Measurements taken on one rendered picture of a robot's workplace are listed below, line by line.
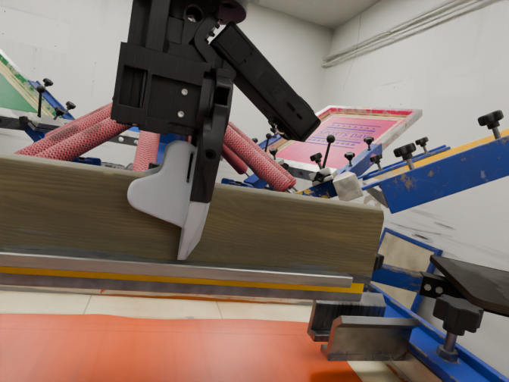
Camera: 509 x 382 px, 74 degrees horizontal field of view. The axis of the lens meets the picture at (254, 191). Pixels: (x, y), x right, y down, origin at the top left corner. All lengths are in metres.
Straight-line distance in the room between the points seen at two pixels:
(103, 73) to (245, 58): 4.26
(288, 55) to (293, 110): 4.56
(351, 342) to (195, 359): 0.16
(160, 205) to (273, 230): 0.10
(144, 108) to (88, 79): 4.29
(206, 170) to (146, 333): 0.24
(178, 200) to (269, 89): 0.11
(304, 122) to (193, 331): 0.27
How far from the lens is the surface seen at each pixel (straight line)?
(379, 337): 0.42
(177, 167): 0.26
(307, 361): 0.43
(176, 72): 0.26
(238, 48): 0.28
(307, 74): 4.92
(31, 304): 0.49
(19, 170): 0.29
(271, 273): 0.30
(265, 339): 0.45
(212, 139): 0.24
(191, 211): 0.26
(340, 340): 0.39
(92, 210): 0.28
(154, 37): 0.28
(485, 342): 2.64
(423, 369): 0.43
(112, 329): 0.43
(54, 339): 0.42
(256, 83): 0.28
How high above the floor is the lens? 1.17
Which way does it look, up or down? 6 degrees down
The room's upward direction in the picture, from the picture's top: 10 degrees clockwise
